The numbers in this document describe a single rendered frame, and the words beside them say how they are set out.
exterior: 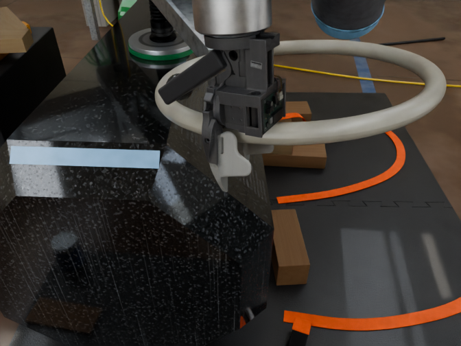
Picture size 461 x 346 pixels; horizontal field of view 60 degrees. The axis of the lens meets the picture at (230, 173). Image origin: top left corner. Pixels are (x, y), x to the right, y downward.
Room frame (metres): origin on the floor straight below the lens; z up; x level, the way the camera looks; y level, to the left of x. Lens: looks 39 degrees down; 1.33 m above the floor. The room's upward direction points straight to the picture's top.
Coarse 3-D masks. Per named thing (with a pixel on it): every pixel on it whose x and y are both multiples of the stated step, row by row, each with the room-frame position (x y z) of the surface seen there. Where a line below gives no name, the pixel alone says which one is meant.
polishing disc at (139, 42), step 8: (136, 32) 1.28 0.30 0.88; (144, 32) 1.28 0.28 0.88; (176, 32) 1.28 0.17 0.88; (128, 40) 1.22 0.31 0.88; (136, 40) 1.22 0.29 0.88; (144, 40) 1.22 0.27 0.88; (176, 40) 1.22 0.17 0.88; (136, 48) 1.16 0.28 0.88; (144, 48) 1.15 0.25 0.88; (152, 48) 1.15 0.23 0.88; (160, 48) 1.15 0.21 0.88; (168, 48) 1.15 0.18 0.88; (176, 48) 1.15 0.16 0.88; (184, 48) 1.16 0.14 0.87
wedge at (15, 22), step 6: (0, 12) 1.67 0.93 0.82; (6, 12) 1.67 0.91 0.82; (12, 12) 1.68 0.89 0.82; (0, 18) 1.62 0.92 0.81; (6, 18) 1.63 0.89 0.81; (12, 18) 1.64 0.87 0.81; (18, 18) 1.65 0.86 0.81; (0, 24) 1.58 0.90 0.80; (6, 24) 1.58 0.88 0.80; (12, 24) 1.59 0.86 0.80; (18, 24) 1.60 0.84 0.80; (24, 24) 1.61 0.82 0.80
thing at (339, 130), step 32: (192, 64) 0.77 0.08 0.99; (416, 64) 0.66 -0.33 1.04; (160, 96) 0.58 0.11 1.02; (416, 96) 0.50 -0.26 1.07; (192, 128) 0.48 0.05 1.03; (224, 128) 0.45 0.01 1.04; (288, 128) 0.43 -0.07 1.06; (320, 128) 0.42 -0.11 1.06; (352, 128) 0.43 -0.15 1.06; (384, 128) 0.44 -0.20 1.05
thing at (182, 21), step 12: (156, 0) 1.07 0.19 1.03; (168, 0) 1.01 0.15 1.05; (180, 0) 1.11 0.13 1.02; (168, 12) 1.01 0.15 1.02; (180, 12) 0.96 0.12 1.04; (192, 12) 1.06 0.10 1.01; (180, 24) 0.94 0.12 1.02; (192, 24) 1.00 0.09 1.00; (192, 36) 0.89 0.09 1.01; (192, 48) 0.89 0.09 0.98; (204, 48) 0.83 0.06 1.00
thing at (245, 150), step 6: (240, 144) 0.47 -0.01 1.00; (246, 144) 0.48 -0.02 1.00; (252, 144) 0.47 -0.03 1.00; (258, 144) 0.47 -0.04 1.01; (240, 150) 0.47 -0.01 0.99; (246, 150) 0.48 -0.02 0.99; (252, 150) 0.47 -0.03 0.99; (258, 150) 0.47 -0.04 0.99; (264, 150) 0.47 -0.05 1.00; (270, 150) 0.46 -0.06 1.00; (246, 156) 0.48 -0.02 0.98
